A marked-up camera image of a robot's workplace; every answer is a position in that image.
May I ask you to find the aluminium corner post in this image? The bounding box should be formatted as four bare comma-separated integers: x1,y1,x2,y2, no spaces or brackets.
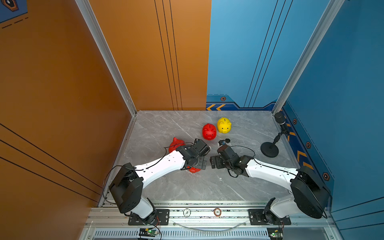
75,0,138,118
272,0,345,116

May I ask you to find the aluminium corner post right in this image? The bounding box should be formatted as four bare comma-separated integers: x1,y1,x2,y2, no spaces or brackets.
272,0,345,116

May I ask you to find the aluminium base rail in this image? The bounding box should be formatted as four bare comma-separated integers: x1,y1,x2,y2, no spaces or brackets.
80,201,342,240

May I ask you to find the green circuit board left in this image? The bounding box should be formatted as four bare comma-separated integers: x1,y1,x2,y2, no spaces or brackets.
139,228,159,238

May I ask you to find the red piggy bank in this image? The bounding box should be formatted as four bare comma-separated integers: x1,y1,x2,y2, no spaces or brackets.
202,124,217,141
188,168,201,173
168,138,185,153

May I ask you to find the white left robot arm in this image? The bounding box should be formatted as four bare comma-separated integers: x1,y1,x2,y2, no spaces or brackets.
109,138,211,225

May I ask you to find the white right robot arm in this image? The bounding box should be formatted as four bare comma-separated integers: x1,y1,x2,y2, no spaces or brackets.
210,145,331,225

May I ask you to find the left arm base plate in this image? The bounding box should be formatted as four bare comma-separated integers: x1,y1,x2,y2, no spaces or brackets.
128,209,170,226

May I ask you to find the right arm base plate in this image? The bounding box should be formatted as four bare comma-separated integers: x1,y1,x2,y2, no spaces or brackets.
248,209,292,226

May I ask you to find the yellow piggy bank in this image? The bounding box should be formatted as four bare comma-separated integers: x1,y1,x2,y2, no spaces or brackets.
217,118,232,134

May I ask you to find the green circuit board right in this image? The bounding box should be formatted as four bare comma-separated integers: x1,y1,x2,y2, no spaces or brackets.
267,228,283,240

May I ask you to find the aluminium corner post left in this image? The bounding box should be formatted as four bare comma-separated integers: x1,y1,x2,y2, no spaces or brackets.
75,0,138,118

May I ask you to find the green circuit board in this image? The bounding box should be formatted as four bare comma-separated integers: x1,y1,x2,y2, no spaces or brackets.
139,228,159,238
267,228,283,240

